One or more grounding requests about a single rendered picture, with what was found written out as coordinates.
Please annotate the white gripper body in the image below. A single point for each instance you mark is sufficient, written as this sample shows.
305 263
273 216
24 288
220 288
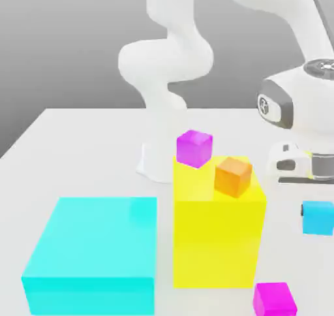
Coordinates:
305 180

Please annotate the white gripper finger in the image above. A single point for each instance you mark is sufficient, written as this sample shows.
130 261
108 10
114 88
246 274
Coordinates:
301 210

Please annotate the small blue cube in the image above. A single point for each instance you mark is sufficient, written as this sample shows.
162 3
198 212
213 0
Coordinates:
318 218

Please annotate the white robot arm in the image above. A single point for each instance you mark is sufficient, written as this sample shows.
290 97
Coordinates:
167 65

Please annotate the small orange cube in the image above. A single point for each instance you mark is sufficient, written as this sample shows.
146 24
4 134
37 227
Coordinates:
232 177

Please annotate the small magenta cube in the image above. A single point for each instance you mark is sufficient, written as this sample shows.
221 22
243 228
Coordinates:
274 300

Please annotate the small purple cube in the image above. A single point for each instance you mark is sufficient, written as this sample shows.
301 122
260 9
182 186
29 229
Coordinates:
193 148

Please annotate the large yellow box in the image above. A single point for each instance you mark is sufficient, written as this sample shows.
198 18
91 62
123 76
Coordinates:
216 237

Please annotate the large cyan box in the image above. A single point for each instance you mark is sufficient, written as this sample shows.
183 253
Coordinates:
91 248

